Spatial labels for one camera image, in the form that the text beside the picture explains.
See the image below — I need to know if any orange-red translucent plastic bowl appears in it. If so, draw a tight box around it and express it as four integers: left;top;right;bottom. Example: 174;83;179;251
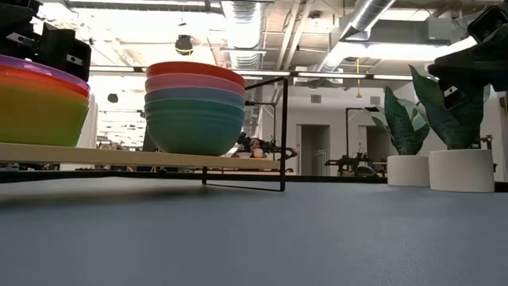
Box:
0;64;91;106

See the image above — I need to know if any seated person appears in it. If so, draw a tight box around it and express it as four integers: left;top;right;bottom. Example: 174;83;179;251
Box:
237;132;267;159

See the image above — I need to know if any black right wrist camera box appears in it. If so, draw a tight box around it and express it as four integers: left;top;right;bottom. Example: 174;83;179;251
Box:
467;4;508;44

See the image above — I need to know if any pink opaque bowl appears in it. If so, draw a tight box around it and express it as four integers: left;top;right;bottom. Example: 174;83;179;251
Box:
144;73;247;98

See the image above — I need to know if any lime translucent plastic bowl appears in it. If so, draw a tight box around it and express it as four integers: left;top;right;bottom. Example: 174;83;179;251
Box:
0;81;90;148

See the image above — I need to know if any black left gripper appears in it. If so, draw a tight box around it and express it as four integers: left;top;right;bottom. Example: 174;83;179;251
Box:
0;0;93;83

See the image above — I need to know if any purple translucent plastic bowl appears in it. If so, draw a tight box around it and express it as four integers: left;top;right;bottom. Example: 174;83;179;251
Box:
0;54;92;93

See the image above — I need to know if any coral red opaque bowl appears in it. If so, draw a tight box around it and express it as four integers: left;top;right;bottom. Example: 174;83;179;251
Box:
145;60;247;88

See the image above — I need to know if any wooden shelf with black frame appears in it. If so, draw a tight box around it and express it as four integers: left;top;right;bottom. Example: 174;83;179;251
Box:
0;75;290;193

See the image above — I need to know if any black dome ceiling camera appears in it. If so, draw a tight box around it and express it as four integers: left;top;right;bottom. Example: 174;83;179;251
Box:
174;34;195;57

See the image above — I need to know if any long light strip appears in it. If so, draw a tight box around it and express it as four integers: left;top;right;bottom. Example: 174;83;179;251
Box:
89;65;414;83

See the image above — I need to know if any blue opaque bowl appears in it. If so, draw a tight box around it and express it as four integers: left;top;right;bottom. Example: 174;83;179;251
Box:
144;87;246;110

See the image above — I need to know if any grey rectangular air duct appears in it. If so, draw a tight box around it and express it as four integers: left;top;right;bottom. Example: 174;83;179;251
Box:
341;17;477;45

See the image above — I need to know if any ribbed flexible ventilation duct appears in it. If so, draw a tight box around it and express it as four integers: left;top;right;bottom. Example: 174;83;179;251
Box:
220;0;265;71

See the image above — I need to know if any background robot station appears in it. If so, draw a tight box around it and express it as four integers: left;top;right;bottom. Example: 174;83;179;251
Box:
324;147;378;178

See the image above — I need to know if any green plant in white pot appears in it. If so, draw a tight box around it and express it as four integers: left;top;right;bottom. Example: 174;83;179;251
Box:
408;64;496;194
363;85;432;188

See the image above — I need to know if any yellow hanging cord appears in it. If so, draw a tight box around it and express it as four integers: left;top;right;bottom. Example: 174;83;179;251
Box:
355;57;364;99

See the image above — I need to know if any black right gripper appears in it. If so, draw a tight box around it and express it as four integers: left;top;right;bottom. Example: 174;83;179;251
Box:
426;33;508;111

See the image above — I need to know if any silver spiral ventilation duct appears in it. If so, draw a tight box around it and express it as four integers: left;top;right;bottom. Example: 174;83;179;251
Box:
313;0;398;73

